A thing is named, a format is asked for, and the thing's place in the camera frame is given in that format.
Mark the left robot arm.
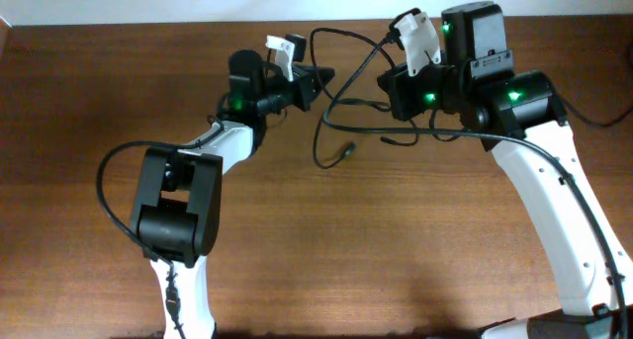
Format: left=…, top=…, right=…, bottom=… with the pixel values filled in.
left=130, top=49, right=335, bottom=338

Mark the camera black cable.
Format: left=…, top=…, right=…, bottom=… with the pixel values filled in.
left=320, top=30, right=629, bottom=339
left=95, top=114, right=226, bottom=339

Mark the black cable dark plug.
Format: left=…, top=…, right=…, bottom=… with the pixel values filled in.
left=338, top=98, right=470, bottom=147

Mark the left camera black cable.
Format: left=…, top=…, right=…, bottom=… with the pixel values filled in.
left=95, top=114, right=226, bottom=339

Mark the right camera black cable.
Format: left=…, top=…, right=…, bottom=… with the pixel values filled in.
left=320, top=30, right=629, bottom=339

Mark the black cable gold plug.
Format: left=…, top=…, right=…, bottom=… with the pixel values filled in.
left=309, top=27, right=397, bottom=171

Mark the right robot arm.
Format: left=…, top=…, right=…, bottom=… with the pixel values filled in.
left=378, top=1, right=632, bottom=338

